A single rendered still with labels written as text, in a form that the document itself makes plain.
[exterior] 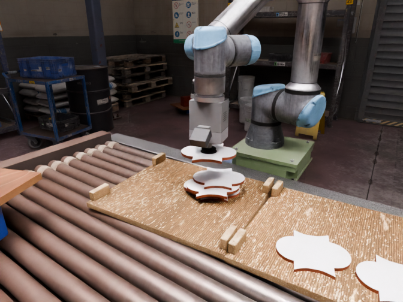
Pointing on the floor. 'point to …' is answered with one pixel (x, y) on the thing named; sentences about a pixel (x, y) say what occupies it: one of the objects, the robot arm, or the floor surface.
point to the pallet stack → (138, 77)
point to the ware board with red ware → (183, 104)
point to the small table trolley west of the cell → (35, 141)
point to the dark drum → (99, 87)
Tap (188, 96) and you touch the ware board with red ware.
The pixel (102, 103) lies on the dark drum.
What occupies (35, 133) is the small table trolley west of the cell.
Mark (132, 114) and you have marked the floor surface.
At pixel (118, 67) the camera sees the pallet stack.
